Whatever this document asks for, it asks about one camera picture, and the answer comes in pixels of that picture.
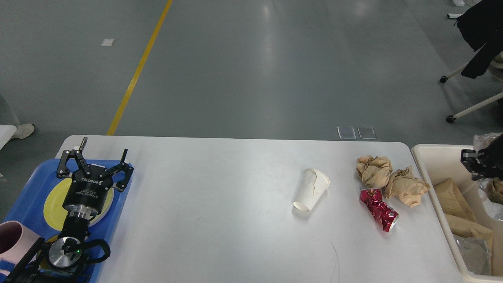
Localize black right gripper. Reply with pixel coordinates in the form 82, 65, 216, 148
461, 134, 503, 181

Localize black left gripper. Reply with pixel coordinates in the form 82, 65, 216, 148
56, 137, 134, 220

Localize aluminium foil tray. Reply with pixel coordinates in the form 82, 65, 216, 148
473, 133, 503, 221

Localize yellow plastic plate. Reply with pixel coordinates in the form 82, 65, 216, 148
44, 177, 114, 231

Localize brown paper bag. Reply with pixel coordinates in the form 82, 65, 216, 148
433, 178, 476, 222
444, 213, 494, 252

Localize beige napkin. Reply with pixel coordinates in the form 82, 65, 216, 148
384, 165, 430, 207
356, 155, 393, 189

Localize clear plastic wrap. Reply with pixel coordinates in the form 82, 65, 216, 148
453, 235, 492, 276

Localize pink ribbed mug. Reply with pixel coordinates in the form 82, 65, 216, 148
0, 221, 40, 265

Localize white paper cup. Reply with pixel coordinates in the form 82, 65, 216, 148
292, 168, 330, 213

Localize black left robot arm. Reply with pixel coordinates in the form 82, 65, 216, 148
1, 138, 134, 283

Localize cream plastic bin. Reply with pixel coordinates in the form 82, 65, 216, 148
412, 144, 503, 283

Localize crumpled brown napkin in foil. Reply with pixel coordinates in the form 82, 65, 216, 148
486, 178, 503, 204

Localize brown paper bag in bin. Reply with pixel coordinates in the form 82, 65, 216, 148
433, 178, 476, 222

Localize blue plastic tray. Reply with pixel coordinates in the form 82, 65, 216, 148
3, 159, 133, 283

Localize white shoe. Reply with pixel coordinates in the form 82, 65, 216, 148
9, 123, 35, 140

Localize beige office chair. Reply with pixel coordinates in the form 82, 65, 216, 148
439, 54, 502, 127

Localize red foil wrapper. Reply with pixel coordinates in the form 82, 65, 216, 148
360, 188, 399, 232

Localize floor outlet plates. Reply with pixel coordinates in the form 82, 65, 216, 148
337, 127, 377, 140

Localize black jacket on chair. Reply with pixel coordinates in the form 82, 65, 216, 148
456, 0, 503, 79

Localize white desk frame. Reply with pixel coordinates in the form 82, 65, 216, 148
447, 13, 463, 19

